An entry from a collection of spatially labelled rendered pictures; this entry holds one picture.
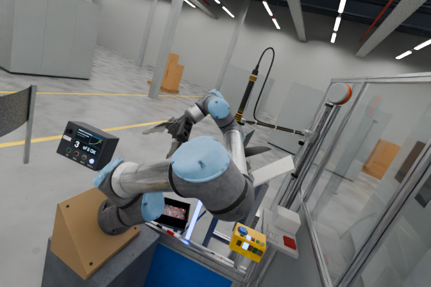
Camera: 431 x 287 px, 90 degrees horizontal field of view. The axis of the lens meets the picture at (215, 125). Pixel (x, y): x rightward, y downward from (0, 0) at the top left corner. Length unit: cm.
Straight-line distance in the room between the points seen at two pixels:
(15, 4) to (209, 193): 671
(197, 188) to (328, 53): 1336
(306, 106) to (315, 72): 686
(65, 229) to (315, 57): 1334
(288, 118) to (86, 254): 638
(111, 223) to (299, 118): 629
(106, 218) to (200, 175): 57
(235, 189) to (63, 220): 63
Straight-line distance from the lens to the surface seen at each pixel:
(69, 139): 141
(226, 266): 134
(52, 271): 118
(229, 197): 48
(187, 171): 44
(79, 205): 95
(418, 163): 108
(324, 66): 1356
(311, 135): 171
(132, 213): 84
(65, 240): 96
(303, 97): 681
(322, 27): 1398
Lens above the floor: 180
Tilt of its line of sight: 15 degrees down
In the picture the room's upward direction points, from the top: 19 degrees clockwise
